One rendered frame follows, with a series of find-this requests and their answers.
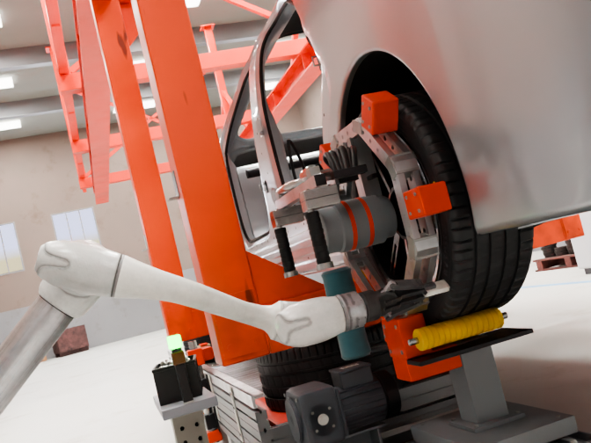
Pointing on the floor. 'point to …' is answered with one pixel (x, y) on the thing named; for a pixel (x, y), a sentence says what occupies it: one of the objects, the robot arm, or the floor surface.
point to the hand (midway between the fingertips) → (434, 288)
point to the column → (190, 428)
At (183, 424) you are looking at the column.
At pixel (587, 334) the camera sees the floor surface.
